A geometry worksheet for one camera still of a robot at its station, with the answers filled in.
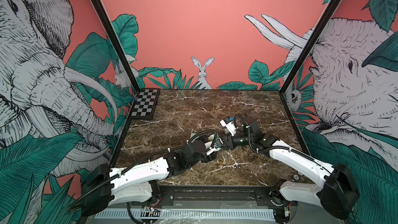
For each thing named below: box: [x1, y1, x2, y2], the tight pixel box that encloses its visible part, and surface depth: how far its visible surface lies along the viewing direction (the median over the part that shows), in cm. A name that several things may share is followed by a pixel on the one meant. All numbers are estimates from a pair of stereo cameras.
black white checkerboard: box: [130, 88, 160, 120], surface depth 110 cm
